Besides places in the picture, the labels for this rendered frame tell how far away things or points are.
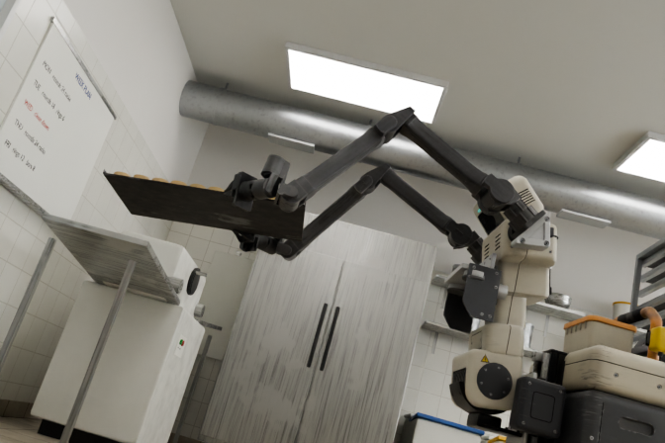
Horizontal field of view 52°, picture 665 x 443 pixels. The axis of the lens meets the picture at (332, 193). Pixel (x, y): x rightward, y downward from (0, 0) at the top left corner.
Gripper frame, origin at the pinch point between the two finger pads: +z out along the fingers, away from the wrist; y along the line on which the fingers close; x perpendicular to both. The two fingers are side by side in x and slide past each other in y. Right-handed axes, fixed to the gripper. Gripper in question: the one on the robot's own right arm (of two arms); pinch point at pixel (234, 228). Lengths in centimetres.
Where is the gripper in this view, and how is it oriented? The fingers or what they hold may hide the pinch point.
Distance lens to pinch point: 239.5
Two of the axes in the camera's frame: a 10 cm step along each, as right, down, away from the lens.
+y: 1.7, -9.2, 3.5
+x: 7.5, -1.1, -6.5
